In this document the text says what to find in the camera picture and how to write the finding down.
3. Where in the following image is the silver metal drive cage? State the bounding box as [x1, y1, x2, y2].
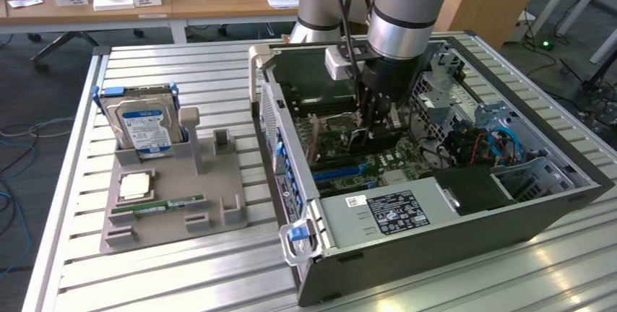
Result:
[411, 47, 486, 147]

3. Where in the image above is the wooden cabinet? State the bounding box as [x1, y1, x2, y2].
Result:
[423, 0, 552, 48]

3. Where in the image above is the blue floor cable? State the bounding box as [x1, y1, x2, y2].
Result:
[0, 138, 37, 277]

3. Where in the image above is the silver disk bay bracket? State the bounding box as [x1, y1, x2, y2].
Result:
[488, 155, 579, 204]

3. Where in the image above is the blue expansion slot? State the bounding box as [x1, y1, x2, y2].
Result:
[312, 165, 367, 183]

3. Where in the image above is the hard disk with blue rails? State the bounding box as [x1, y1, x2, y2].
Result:
[89, 81, 182, 162]

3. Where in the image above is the blue disk wire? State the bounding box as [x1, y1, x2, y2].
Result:
[484, 126, 526, 167]

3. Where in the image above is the graphics card with metal bracket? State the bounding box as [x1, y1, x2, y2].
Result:
[307, 112, 403, 164]

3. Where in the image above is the black chair base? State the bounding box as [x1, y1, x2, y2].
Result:
[28, 28, 145, 73]

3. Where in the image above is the black wire bundle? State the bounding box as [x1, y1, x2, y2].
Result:
[439, 130, 478, 167]

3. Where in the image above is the green RAM stick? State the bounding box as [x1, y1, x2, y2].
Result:
[109, 195, 205, 216]

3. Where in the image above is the wooden office desk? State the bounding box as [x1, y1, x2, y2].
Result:
[170, 0, 435, 44]
[0, 0, 188, 44]

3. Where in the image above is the grey parts rack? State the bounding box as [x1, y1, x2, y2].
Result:
[98, 107, 249, 255]

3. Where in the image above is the grey power supply unit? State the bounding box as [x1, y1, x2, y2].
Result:
[316, 178, 463, 251]

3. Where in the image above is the green motherboard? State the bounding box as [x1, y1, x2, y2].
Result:
[292, 98, 435, 197]

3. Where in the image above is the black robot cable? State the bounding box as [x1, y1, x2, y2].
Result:
[335, 0, 376, 89]

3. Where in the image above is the small white box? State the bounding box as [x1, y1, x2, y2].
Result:
[512, 8, 539, 44]

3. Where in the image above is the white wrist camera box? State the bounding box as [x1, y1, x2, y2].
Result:
[323, 46, 369, 82]

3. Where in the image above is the open black PC case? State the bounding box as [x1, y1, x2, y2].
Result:
[248, 35, 617, 308]

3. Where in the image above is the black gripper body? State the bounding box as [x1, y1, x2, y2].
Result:
[359, 57, 428, 106]

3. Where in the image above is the silver CPU chip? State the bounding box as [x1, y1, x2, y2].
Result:
[117, 173, 150, 201]

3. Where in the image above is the white table frame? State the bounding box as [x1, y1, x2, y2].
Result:
[527, 0, 617, 64]

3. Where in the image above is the CPU socket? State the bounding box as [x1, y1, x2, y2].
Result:
[324, 115, 360, 132]

